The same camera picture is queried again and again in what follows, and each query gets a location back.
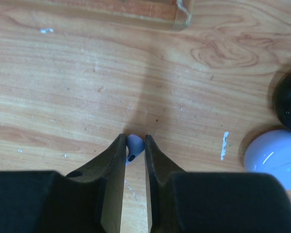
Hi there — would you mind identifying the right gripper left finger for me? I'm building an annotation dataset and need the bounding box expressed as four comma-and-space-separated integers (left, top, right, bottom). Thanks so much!
0, 134, 126, 233

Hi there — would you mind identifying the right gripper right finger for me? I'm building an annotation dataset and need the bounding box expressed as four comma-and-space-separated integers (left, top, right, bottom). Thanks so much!
145, 135, 291, 233

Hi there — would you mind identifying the purple earbud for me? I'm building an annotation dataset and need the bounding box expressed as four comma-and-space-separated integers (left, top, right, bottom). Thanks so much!
126, 134, 145, 165

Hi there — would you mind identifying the purple earbud case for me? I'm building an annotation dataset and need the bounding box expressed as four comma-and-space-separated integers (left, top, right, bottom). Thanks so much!
243, 130, 291, 190

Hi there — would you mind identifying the black earbud case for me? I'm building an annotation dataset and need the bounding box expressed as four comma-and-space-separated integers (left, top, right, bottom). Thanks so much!
273, 73, 291, 130

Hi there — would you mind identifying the wooden compartment tray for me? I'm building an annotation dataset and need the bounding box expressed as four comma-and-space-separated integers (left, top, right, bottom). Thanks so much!
13, 0, 194, 31

